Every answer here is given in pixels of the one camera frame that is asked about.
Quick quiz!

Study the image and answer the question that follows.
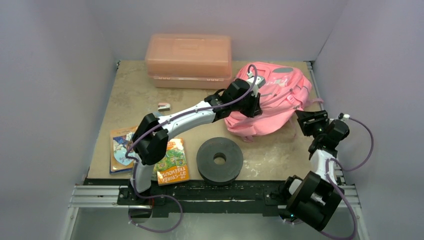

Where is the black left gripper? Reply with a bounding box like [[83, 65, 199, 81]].
[[231, 89, 262, 118]]

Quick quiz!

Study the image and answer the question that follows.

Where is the pink student backpack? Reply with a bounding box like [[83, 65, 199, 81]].
[[224, 62, 323, 142]]

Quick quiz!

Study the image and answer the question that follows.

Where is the orange treehouse book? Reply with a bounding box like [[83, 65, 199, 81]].
[[153, 138, 190, 186]]

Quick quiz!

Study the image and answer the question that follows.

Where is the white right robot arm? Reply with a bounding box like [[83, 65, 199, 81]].
[[280, 110, 350, 231]]

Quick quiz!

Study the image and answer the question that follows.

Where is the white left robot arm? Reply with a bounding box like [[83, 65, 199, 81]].
[[129, 76, 266, 205]]

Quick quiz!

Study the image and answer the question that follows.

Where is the translucent orange plastic box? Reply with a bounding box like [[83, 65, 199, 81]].
[[144, 33, 233, 90]]

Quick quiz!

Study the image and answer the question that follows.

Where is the blue orange picture book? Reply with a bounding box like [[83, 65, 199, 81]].
[[109, 126, 137, 174]]

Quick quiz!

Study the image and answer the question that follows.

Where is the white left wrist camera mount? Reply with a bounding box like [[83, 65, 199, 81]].
[[246, 75, 266, 89]]

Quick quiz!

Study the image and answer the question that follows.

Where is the aluminium rail base frame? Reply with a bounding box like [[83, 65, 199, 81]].
[[59, 178, 370, 240]]

